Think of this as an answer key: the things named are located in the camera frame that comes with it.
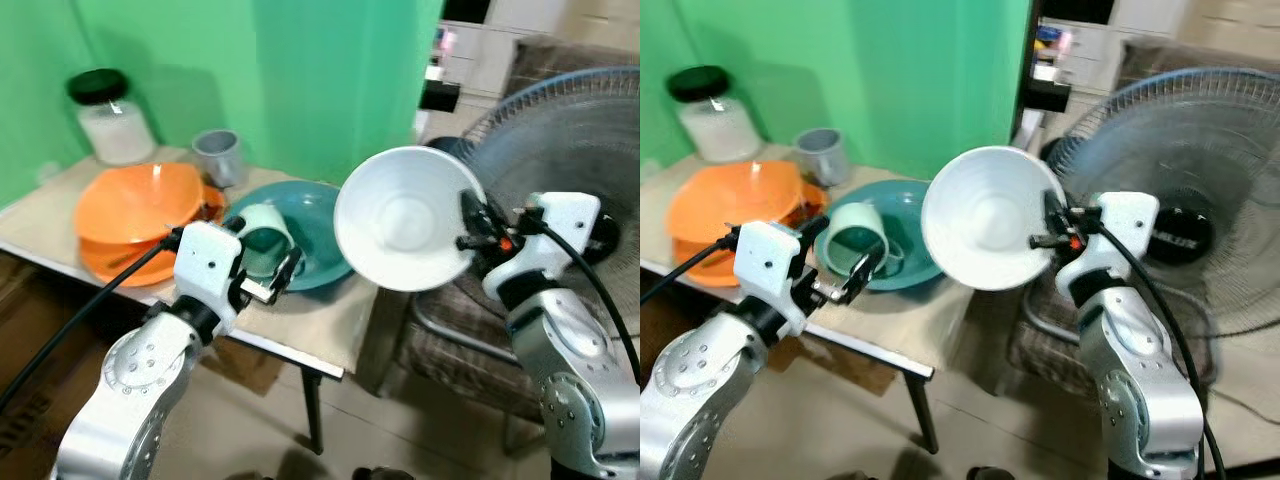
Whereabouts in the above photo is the orange bowl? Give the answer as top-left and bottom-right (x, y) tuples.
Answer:
(665, 160), (807, 247)
(74, 162), (208, 247)

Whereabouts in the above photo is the grey electric fan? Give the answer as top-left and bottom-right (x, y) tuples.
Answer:
(454, 67), (641, 336)
(1044, 67), (1280, 338)

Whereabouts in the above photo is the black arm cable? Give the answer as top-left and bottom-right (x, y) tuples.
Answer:
(0, 226), (185, 413)
(640, 228), (741, 305)
(1090, 218), (1227, 480)
(516, 218), (641, 386)

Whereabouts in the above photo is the black metal table leg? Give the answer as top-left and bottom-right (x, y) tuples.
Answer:
(904, 368), (942, 457)
(299, 364), (327, 457)

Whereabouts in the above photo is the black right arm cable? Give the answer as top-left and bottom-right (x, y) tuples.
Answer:
(1090, 218), (1227, 480)
(516, 218), (641, 386)

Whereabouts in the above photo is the white bowl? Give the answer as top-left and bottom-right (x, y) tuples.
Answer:
(920, 145), (1068, 293)
(333, 146), (489, 294)

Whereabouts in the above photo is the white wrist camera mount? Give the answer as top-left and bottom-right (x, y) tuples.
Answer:
(732, 220), (807, 337)
(483, 192), (602, 303)
(174, 221), (247, 323)
(1055, 191), (1161, 303)

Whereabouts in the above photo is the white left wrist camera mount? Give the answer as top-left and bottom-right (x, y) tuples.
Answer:
(174, 221), (247, 323)
(732, 220), (807, 337)

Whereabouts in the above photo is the white drawer cabinet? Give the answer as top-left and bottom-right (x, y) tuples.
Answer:
(430, 0), (563, 101)
(1034, 0), (1153, 93)

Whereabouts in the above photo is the orange plate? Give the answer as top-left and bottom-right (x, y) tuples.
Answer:
(77, 184), (229, 289)
(671, 184), (830, 289)

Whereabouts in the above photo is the glass jar with black lid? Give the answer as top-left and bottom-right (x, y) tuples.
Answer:
(66, 69), (158, 167)
(667, 65), (764, 164)

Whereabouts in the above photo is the grey cup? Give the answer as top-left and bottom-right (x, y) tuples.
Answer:
(191, 129), (247, 189)
(794, 127), (852, 188)

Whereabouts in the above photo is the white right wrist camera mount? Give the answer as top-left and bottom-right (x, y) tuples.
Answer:
(483, 192), (602, 303)
(1055, 191), (1161, 303)

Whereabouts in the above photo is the teal plate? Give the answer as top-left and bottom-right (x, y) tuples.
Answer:
(814, 179), (947, 294)
(234, 180), (353, 293)

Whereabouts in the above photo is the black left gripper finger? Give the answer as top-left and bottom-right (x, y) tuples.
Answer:
(268, 247), (304, 301)
(845, 249), (887, 303)

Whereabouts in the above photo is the small black box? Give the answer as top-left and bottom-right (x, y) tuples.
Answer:
(1021, 77), (1072, 114)
(419, 79), (462, 114)

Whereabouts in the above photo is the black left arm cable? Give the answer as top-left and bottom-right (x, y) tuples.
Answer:
(640, 228), (741, 305)
(0, 226), (185, 413)

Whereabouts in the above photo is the small brown cardboard box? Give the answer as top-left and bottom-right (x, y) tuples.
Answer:
(198, 334), (288, 399)
(764, 334), (903, 399)

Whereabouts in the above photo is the mint green cup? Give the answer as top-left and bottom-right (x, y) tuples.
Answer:
(234, 204), (297, 279)
(824, 200), (891, 279)

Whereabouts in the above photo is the green backdrop cloth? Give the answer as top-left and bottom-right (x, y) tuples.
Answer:
(0, 0), (447, 213)
(640, 0), (1035, 183)

